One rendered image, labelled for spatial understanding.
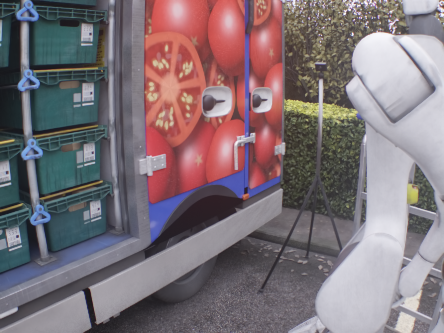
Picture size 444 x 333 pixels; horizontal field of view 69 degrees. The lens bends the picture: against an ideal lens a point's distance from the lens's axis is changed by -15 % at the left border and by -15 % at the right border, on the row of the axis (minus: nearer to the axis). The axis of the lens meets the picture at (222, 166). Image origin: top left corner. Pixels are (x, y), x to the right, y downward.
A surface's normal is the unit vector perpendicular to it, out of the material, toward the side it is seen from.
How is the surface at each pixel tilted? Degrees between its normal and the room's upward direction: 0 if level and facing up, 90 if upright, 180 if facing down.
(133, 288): 90
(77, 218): 95
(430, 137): 96
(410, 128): 104
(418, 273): 81
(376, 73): 74
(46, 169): 91
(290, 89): 61
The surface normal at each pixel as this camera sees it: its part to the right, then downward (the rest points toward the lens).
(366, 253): -0.69, 0.04
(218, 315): 0.00, -0.97
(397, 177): -0.28, 0.22
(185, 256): 0.82, 0.13
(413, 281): -0.44, 0.07
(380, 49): -0.64, -0.33
